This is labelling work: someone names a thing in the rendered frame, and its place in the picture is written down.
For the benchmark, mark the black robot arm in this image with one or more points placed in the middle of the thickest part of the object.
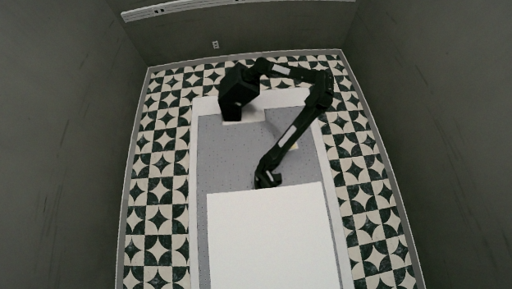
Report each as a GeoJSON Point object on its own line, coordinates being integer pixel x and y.
{"type": "Point", "coordinates": [318, 101]}

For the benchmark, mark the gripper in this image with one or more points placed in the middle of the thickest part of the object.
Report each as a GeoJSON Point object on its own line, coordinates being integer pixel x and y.
{"type": "Point", "coordinates": [257, 184]}

